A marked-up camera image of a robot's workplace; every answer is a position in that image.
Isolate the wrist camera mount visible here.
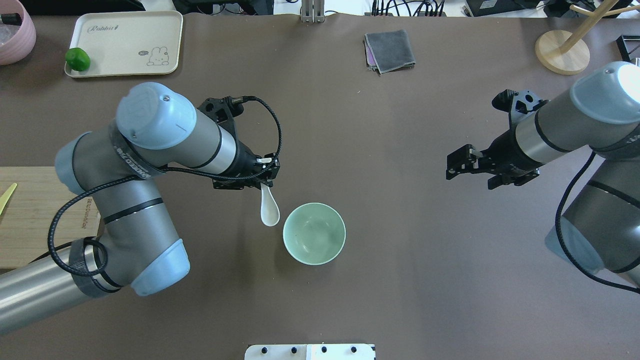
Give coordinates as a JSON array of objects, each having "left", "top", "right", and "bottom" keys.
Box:
[
  {"left": 197, "top": 96, "right": 245, "bottom": 134},
  {"left": 491, "top": 89, "right": 550, "bottom": 130}
]

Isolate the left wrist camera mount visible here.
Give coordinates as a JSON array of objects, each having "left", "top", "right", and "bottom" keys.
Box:
[{"left": 197, "top": 96, "right": 245, "bottom": 134}]

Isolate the black glass rack tray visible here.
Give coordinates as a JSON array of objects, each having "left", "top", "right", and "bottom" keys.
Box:
[{"left": 615, "top": 34, "right": 640, "bottom": 65}]

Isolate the white plastic spoon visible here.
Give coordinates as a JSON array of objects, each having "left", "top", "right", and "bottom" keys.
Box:
[{"left": 260, "top": 183, "right": 281, "bottom": 227}]

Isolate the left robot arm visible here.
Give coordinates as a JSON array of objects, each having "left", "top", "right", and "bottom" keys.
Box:
[{"left": 1, "top": 82, "right": 281, "bottom": 334}]

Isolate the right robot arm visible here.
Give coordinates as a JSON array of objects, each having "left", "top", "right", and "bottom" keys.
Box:
[{"left": 445, "top": 61, "right": 640, "bottom": 294}]

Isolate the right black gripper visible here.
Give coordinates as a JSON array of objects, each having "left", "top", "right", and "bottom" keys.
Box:
[{"left": 445, "top": 130, "right": 541, "bottom": 191}]

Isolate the yellow plastic knife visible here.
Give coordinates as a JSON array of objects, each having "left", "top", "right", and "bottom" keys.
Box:
[{"left": 0, "top": 182, "right": 18, "bottom": 215}]

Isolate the white pole base plate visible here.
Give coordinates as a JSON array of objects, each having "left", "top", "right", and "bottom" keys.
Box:
[{"left": 244, "top": 342, "right": 377, "bottom": 360}]

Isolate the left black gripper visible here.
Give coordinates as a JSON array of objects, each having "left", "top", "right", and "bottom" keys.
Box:
[{"left": 212, "top": 141, "right": 280, "bottom": 191}]

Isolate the aluminium frame post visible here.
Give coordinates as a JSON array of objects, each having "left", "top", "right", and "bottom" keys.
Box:
[{"left": 300, "top": 0, "right": 325, "bottom": 24}]

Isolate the pink bowl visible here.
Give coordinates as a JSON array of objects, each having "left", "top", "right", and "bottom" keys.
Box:
[{"left": 0, "top": 0, "right": 37, "bottom": 66}]

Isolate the light green bowl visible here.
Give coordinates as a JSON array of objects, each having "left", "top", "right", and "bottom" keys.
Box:
[{"left": 282, "top": 202, "right": 346, "bottom": 266}]

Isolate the bamboo cutting board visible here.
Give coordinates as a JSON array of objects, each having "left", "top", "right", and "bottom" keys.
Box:
[{"left": 0, "top": 166, "right": 103, "bottom": 270}]

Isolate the cream rabbit tray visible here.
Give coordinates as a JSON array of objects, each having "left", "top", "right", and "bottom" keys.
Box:
[{"left": 64, "top": 10, "right": 183, "bottom": 78}]

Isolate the grey folded cloth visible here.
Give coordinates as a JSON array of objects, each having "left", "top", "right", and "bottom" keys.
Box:
[{"left": 363, "top": 29, "right": 416, "bottom": 75}]

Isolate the wooden mug tree stand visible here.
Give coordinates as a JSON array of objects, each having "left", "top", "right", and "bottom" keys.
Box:
[{"left": 534, "top": 0, "right": 640, "bottom": 76}]

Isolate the green lime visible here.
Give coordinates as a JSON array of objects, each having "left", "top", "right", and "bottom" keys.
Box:
[{"left": 64, "top": 47, "right": 91, "bottom": 72}]

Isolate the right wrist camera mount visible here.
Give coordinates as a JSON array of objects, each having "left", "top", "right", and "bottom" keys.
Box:
[{"left": 491, "top": 89, "right": 550, "bottom": 130}]

